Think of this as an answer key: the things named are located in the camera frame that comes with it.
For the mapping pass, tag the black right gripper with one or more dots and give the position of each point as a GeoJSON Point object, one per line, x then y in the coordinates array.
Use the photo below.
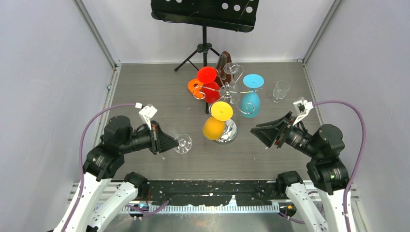
{"type": "Point", "coordinates": [267, 132]}

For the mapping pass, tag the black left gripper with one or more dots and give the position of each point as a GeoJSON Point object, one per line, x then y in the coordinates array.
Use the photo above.
{"type": "Point", "coordinates": [166, 141]}

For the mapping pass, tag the clear textured wine glass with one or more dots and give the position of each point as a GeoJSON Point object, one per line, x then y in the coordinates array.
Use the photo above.
{"type": "Point", "coordinates": [280, 90]}

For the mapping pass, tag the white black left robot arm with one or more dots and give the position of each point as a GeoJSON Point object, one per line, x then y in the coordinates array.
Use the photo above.
{"type": "Point", "coordinates": [101, 165]}

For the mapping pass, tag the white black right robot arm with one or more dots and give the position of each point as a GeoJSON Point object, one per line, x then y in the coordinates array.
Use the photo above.
{"type": "Point", "coordinates": [328, 174]}

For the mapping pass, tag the blue wine glass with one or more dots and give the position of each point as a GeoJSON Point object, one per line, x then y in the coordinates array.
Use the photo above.
{"type": "Point", "coordinates": [250, 103]}

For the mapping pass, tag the yellow wine glass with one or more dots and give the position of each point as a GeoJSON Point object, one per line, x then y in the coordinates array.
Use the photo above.
{"type": "Point", "coordinates": [215, 125]}

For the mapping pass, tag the red wine glass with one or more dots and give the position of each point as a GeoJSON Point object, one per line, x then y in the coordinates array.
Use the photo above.
{"type": "Point", "coordinates": [207, 75]}

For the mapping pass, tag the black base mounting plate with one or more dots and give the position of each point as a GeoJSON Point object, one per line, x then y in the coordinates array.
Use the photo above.
{"type": "Point", "coordinates": [211, 192]}

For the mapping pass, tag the brown metronome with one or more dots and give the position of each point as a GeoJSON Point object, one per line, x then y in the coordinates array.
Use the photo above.
{"type": "Point", "coordinates": [223, 78]}

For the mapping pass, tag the black music stand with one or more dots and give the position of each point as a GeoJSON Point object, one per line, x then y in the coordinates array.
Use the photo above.
{"type": "Point", "coordinates": [234, 15]}

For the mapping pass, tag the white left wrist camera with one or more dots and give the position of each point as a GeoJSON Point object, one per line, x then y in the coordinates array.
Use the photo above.
{"type": "Point", "coordinates": [146, 113]}

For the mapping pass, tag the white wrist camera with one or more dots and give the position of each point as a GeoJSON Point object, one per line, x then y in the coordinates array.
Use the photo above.
{"type": "Point", "coordinates": [146, 113]}
{"type": "Point", "coordinates": [303, 108]}

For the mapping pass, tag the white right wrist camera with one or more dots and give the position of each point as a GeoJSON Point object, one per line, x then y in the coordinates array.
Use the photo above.
{"type": "Point", "coordinates": [303, 108]}

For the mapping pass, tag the aluminium frame rail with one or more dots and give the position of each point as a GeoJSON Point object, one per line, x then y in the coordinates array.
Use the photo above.
{"type": "Point", "coordinates": [232, 207]}

